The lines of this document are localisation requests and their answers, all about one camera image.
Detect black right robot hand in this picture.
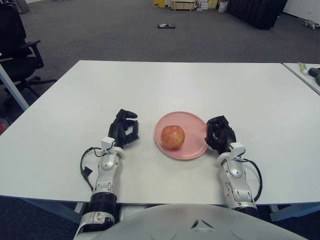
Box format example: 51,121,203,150
204,115,238,156

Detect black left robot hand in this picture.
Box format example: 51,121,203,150
107,108,141,150

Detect pink round plate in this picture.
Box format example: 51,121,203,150
154,111,210,161

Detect red-yellow apple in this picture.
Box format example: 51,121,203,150
161,124,186,150

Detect white neighbouring table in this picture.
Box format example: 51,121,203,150
281,62,320,96

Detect green-white tube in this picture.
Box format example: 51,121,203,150
297,61,310,75

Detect grey robot torso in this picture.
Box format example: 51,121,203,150
91,203,302,240

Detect dark grey power tool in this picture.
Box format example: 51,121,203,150
307,66,320,86

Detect grey slanted desk leg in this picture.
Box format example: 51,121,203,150
0,59,30,111

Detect red object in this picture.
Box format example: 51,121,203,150
0,117,12,136

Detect black office chair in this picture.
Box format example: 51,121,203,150
0,2,58,106

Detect black curtain partition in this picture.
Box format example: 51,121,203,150
226,0,290,31

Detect stacked white boxes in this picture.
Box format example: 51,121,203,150
196,0,209,12

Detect wooden crate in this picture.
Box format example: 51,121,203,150
171,0,196,11

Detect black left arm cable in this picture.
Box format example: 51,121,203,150
79,146,106,193

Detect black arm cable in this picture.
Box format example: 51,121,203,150
241,157,264,202
79,146,106,193

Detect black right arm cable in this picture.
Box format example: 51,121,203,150
241,157,264,202

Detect blue-grey table frame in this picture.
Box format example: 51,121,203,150
0,193,320,223

